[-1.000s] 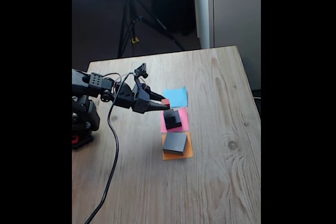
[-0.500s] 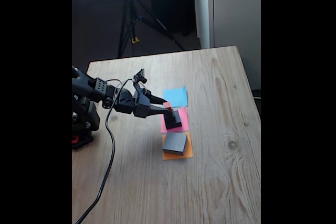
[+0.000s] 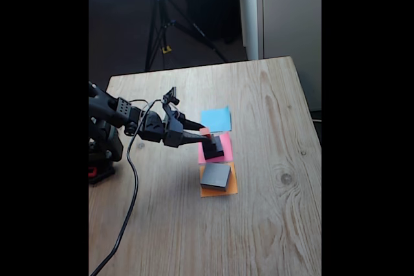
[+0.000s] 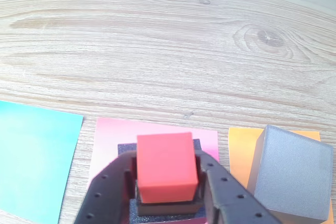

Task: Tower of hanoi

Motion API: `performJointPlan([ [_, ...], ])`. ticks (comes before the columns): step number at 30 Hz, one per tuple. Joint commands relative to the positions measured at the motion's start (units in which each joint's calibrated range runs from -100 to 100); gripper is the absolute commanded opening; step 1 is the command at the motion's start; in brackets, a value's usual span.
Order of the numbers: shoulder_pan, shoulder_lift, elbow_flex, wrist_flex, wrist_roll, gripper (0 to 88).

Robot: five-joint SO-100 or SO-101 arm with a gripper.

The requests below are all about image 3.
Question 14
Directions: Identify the black tripod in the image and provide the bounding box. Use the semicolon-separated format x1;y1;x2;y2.
144;0;229;72

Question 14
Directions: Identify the large grey square block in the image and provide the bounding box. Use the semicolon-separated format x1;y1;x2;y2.
200;162;232;192

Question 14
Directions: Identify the orange paper sheet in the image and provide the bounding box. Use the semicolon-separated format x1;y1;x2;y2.
199;162;239;198

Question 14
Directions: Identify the pink paper sheet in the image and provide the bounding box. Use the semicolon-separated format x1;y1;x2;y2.
197;132;234;165

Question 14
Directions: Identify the small dark grey cube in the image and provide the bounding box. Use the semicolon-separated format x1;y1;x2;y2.
203;135;218;154

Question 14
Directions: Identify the medium black square block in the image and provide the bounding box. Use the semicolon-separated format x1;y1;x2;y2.
202;136;225;160

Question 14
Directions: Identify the blue paper sheet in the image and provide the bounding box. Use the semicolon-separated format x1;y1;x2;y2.
199;105;233;134

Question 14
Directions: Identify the white grey cabinet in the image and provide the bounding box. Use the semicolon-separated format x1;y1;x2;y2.
237;0;322;112

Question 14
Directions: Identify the red black table clamp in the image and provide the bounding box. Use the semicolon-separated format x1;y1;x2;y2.
88;163;116;185

